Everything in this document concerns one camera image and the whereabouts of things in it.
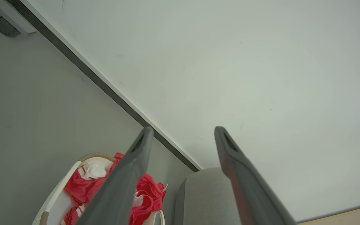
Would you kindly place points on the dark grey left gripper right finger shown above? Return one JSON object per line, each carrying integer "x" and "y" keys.
{"x": 248, "y": 190}

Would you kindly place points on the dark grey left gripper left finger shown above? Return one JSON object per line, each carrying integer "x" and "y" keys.
{"x": 120, "y": 187}

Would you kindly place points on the red and white garment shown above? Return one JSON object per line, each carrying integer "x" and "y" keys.
{"x": 80, "y": 187}

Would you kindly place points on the white perforated laundry basket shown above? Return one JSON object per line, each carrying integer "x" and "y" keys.
{"x": 55, "y": 195}

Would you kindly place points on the grey fabric sofa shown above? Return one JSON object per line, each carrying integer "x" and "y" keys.
{"x": 205, "y": 200}

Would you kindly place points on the black and white baseboard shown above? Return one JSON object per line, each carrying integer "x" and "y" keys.
{"x": 105, "y": 85}

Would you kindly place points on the black caster wheel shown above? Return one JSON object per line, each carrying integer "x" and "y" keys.
{"x": 6, "y": 28}

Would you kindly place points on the grey metal frame foot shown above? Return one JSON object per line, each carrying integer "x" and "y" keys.
{"x": 14, "y": 17}

